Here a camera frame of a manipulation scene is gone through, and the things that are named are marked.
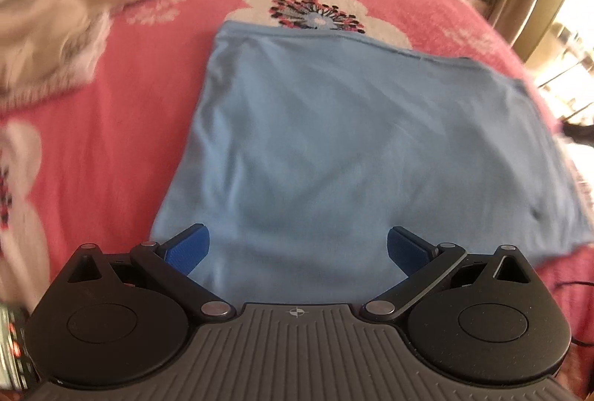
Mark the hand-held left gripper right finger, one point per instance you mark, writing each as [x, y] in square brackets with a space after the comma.
[408, 250]

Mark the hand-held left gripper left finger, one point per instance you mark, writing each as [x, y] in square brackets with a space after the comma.
[190, 245]

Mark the beige garment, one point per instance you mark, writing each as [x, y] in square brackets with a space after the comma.
[69, 11]

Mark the light blue printed t-shirt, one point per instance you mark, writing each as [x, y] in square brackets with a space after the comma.
[348, 141]

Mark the pink floral blanket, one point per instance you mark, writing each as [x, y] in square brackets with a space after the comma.
[139, 127]

